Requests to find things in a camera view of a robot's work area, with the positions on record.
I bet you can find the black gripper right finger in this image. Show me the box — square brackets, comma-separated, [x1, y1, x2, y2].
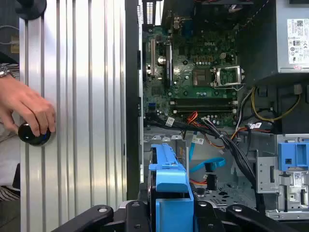
[195, 200, 298, 232]

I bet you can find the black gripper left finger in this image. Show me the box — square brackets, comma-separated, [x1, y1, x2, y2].
[52, 200, 149, 232]

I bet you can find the hard disk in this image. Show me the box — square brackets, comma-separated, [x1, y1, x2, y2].
[147, 142, 199, 232]

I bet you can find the round black tool blue ring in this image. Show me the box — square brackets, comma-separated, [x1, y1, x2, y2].
[17, 122, 52, 147]

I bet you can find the grey metal disk bay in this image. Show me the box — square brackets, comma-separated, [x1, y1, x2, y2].
[255, 134, 309, 219]

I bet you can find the blue disk bay latch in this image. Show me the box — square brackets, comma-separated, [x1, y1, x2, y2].
[277, 142, 309, 172]

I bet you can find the black RAM slot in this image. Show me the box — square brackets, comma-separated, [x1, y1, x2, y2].
[169, 97, 238, 106]
[171, 106, 238, 115]

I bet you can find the black expansion slot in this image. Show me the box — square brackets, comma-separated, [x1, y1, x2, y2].
[163, 41, 173, 88]

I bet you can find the white expansion slot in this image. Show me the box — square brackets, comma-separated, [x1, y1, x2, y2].
[149, 38, 156, 76]

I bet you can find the person's bare hand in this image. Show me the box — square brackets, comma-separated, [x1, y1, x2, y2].
[0, 74, 57, 138]

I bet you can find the open black PC case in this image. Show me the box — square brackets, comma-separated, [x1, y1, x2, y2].
[125, 0, 309, 232]

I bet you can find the CPU socket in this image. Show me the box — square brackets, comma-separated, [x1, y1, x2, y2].
[192, 65, 245, 90]

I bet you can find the green Dell motherboard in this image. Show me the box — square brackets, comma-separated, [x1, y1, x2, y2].
[142, 24, 245, 129]

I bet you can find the silver wristwatch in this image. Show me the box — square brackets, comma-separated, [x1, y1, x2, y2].
[0, 63, 12, 78]

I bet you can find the grey power supply unit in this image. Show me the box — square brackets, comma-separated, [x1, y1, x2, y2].
[276, 0, 309, 74]

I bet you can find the black round table foot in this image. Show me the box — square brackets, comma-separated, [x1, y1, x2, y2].
[14, 0, 47, 20]

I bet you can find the black plug orange disk wire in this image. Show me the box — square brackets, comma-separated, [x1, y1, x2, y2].
[189, 173, 218, 191]

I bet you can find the flat blue disk wire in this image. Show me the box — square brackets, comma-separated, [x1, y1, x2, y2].
[189, 131, 226, 174]

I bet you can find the black wire bundle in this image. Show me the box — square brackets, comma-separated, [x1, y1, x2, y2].
[144, 117, 267, 211]

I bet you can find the red orange wire bunch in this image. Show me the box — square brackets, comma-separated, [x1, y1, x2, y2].
[186, 111, 199, 123]

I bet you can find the yellow wire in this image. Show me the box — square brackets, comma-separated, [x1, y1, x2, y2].
[250, 86, 301, 122]

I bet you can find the metal socket cover frame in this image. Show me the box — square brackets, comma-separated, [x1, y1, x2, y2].
[213, 65, 245, 88]

